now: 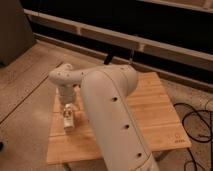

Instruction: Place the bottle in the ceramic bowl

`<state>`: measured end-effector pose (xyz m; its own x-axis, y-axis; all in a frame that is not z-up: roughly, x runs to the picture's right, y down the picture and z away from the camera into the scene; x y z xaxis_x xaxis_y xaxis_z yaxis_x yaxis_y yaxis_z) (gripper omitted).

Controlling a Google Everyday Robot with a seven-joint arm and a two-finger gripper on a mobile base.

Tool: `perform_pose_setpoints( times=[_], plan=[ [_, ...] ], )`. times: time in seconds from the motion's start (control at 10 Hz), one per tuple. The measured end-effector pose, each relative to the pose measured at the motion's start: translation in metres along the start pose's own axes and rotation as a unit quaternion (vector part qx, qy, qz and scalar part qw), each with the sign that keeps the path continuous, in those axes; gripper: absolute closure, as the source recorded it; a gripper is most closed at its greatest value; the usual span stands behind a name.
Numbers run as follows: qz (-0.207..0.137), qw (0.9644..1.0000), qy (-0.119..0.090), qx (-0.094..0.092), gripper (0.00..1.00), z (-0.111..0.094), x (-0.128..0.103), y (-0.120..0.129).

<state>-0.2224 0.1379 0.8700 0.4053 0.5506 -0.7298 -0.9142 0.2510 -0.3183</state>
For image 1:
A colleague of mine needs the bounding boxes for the wooden table board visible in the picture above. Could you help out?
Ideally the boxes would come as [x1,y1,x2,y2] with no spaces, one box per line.
[46,72,191,164]

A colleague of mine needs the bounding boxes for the grey cabinet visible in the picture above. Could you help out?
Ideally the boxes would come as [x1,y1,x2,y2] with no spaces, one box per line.
[0,0,36,66]

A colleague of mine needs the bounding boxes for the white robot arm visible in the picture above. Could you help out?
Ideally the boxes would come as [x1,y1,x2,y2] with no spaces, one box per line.
[49,64,160,171]

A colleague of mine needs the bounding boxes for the black floor cables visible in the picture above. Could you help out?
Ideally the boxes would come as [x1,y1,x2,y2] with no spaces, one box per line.
[172,99,213,171]

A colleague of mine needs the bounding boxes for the white plastic bottle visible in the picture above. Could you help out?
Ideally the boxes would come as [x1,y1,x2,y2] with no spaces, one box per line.
[63,104,75,132]

